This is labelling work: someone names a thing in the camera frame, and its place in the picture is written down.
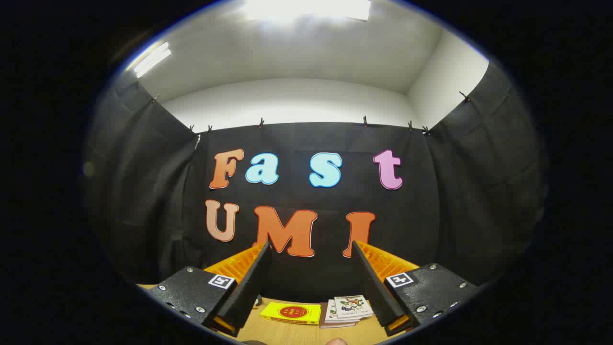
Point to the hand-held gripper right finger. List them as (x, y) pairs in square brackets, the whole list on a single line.
[(371, 287)]

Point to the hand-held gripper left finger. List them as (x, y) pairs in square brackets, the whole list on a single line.
[(249, 287)]

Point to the white book with floral cover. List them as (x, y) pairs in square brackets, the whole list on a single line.
[(353, 306)]

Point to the yellow book with red circle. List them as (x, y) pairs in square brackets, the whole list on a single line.
[(292, 313)]

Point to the black backdrop cloth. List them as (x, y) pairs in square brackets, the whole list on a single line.
[(431, 215)]

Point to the ceiling tube light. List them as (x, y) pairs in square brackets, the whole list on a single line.
[(152, 60)]

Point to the ceiling light panel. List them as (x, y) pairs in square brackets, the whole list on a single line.
[(306, 8)]

